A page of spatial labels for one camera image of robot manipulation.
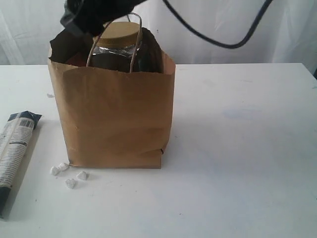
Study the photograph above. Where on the white backdrop curtain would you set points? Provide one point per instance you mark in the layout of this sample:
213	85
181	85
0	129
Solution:
287	32

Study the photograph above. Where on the clear nut jar gold lid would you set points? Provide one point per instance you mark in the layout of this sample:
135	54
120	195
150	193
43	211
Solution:
117	47

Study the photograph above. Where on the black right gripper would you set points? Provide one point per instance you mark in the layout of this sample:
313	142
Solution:
89	16

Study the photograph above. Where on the white crumpled pellet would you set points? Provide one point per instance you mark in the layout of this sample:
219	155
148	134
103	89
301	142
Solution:
82	175
63	167
54	171
70	183

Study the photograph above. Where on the large brown paper bag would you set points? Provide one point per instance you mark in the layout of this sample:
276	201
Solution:
112	119

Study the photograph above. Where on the small brown paper pouch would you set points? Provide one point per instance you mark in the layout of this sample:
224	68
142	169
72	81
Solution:
79	60

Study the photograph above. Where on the dark blue pasta packet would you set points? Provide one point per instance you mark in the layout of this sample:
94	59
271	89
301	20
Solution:
14	140

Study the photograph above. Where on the yellow juice bottle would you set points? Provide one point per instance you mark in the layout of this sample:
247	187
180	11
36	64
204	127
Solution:
145	59

